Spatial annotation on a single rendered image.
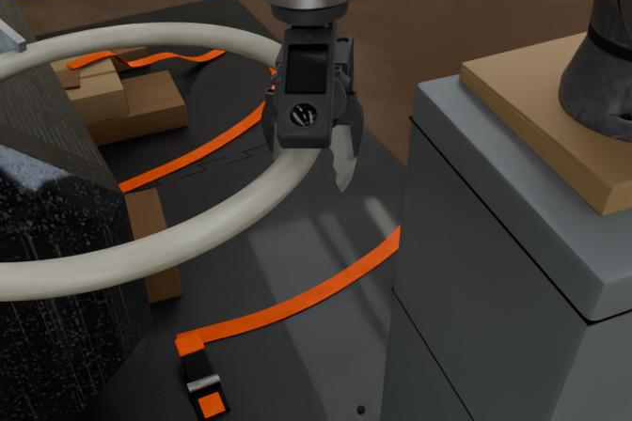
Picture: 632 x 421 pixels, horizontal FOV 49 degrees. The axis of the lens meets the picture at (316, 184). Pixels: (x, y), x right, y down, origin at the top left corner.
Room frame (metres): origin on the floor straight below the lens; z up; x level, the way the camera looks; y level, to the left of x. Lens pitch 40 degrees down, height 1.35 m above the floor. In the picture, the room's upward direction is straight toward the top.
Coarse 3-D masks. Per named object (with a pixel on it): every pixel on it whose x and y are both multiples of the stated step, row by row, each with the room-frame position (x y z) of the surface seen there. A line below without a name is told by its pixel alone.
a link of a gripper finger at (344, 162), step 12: (336, 120) 0.57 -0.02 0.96; (336, 132) 0.56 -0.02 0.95; (348, 132) 0.56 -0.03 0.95; (336, 144) 0.56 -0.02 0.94; (348, 144) 0.56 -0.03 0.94; (336, 156) 0.56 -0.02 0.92; (348, 156) 0.56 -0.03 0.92; (336, 168) 0.56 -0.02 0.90; (348, 168) 0.56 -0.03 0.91; (336, 180) 0.56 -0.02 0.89; (348, 180) 0.56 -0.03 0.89
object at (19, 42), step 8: (0, 24) 0.79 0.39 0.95; (0, 32) 0.79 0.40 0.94; (8, 32) 0.78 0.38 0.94; (0, 40) 0.79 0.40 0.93; (8, 40) 0.78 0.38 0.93; (16, 40) 0.77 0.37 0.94; (24, 40) 0.77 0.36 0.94; (0, 48) 0.79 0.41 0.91; (8, 48) 0.78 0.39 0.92; (16, 48) 0.77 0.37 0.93; (24, 48) 0.77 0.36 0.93
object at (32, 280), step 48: (48, 48) 0.78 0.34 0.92; (96, 48) 0.80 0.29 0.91; (240, 48) 0.76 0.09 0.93; (240, 192) 0.45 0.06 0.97; (288, 192) 0.47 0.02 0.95; (144, 240) 0.39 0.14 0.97; (192, 240) 0.39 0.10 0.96; (0, 288) 0.35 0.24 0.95; (48, 288) 0.35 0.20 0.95; (96, 288) 0.36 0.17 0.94
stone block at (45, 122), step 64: (0, 0) 1.47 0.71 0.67; (0, 128) 0.87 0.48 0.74; (64, 128) 1.00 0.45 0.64; (0, 192) 0.76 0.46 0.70; (64, 192) 0.82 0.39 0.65; (0, 256) 0.72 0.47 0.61; (64, 256) 0.76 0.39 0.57; (0, 320) 0.71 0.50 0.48; (64, 320) 0.74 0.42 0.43; (128, 320) 0.81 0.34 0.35; (0, 384) 0.69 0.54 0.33; (64, 384) 0.73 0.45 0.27
